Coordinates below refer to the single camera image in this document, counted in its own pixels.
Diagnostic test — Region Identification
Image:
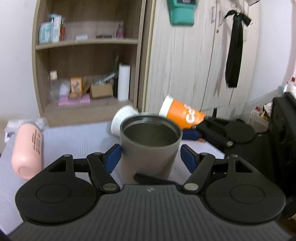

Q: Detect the pink small bottle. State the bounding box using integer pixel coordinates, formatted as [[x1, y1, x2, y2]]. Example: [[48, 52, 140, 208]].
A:
[[116, 21, 125, 38]]

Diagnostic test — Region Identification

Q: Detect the black flat item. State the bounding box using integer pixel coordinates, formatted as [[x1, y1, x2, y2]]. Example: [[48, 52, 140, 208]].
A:
[[95, 35, 113, 39]]

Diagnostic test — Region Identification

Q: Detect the wooden wardrobe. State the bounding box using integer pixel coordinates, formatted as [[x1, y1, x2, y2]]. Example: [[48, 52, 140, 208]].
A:
[[137, 1, 259, 119]]

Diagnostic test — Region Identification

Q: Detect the red liquid bottle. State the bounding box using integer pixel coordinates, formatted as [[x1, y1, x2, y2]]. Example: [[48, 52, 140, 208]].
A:
[[60, 17, 66, 41]]

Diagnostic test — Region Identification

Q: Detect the pink cup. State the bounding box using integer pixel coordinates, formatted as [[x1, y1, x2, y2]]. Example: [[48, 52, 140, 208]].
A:
[[11, 123, 43, 180]]

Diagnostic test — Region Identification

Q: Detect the clear bottle beige cap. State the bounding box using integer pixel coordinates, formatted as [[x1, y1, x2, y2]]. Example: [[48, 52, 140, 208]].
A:
[[49, 70, 60, 103]]

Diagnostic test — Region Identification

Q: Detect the taupe tumbler cup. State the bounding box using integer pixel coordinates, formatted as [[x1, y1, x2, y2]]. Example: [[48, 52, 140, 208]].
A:
[[120, 114, 183, 184]]

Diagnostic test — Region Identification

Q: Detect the teal white jar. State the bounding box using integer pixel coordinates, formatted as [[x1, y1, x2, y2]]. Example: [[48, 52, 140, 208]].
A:
[[39, 22, 53, 44]]

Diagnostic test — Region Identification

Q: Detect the white flat tin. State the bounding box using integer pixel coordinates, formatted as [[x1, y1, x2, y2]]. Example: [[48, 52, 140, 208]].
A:
[[75, 35, 88, 41]]

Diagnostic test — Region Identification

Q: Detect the white small cup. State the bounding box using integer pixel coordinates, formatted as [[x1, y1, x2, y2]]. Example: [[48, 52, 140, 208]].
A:
[[59, 80, 71, 96]]

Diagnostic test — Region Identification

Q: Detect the small cardboard box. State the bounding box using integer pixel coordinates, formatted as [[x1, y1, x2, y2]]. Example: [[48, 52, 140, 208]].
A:
[[82, 81, 113, 99]]

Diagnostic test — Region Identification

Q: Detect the white tissue pack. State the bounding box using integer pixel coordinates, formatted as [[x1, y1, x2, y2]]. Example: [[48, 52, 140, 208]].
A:
[[3, 116, 48, 144]]

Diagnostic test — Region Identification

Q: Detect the pink flat box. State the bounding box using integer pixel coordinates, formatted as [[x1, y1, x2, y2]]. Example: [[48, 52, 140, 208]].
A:
[[58, 93, 90, 106]]

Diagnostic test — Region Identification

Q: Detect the white floral paper cup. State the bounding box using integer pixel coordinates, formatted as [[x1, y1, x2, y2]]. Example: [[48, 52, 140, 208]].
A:
[[110, 105, 139, 137]]

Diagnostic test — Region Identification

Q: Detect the wooden shelf unit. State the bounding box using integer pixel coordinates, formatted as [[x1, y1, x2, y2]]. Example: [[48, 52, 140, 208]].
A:
[[32, 1, 151, 127]]

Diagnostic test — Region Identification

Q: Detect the white pump bottle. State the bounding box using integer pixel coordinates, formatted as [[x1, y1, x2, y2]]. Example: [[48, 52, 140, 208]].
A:
[[48, 14, 62, 43]]

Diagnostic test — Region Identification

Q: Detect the white paper towel roll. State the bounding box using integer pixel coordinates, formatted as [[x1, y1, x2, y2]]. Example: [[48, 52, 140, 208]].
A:
[[117, 65, 130, 101]]

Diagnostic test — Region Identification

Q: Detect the orange paper cup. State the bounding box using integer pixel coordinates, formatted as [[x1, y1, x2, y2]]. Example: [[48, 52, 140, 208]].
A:
[[159, 96, 206, 129]]

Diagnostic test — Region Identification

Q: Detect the teal Redmi pouch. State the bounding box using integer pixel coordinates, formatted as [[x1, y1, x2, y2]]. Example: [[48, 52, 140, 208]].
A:
[[167, 0, 198, 27]]

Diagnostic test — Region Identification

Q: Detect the white patterned table cloth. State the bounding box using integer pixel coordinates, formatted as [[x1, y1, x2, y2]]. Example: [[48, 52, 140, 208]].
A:
[[1, 122, 224, 235]]

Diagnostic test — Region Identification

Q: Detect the orange floral box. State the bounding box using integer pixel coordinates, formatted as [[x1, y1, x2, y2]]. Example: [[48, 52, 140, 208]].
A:
[[68, 77, 83, 98]]

